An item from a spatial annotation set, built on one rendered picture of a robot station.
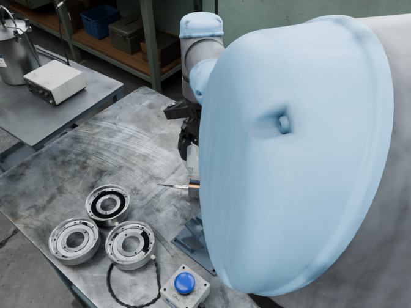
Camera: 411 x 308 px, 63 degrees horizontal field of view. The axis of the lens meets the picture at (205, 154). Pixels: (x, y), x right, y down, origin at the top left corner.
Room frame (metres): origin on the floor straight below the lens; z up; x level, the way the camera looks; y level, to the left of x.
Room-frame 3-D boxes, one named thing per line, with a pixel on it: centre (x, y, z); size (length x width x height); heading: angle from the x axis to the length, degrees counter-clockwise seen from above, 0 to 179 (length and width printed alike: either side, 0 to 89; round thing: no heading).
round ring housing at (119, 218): (0.47, 0.23, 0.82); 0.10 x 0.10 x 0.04
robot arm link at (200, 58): (0.46, -0.03, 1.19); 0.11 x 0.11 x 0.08; 10
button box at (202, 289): (0.26, 0.04, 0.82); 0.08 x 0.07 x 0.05; 52
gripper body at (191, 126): (0.54, 0.00, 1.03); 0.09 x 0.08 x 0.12; 47
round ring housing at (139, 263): (0.36, 0.16, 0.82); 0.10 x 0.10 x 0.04
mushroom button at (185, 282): (0.26, 0.04, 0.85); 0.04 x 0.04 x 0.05
